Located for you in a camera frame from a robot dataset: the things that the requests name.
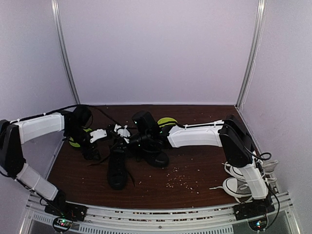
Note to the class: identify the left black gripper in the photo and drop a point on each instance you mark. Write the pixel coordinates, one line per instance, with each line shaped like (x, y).
(88, 155)

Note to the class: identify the black sneaker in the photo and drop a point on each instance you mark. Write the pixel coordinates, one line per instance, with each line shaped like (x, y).
(117, 174)
(155, 158)

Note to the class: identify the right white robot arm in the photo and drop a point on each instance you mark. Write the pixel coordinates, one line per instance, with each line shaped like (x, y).
(235, 142)

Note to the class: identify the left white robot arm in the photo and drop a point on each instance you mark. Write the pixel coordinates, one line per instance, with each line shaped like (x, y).
(13, 134)

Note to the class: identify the green bowl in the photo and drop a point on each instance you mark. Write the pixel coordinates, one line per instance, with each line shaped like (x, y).
(166, 121)

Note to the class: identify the grey sneaker front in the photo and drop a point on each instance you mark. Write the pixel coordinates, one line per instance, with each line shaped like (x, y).
(238, 189)

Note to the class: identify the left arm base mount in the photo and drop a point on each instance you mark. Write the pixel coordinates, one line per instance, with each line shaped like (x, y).
(65, 217)

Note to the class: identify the aluminium front rail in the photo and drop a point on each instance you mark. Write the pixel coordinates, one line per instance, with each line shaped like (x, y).
(205, 220)

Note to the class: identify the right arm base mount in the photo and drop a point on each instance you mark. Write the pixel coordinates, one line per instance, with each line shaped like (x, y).
(255, 212)

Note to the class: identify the left aluminium frame post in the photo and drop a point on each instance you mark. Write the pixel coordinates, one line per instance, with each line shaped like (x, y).
(63, 50)

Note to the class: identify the aluminium frame post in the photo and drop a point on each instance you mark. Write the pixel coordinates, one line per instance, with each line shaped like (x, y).
(63, 50)
(259, 20)

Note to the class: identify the right aluminium frame post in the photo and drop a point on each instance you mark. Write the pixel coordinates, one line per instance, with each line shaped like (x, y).
(259, 20)

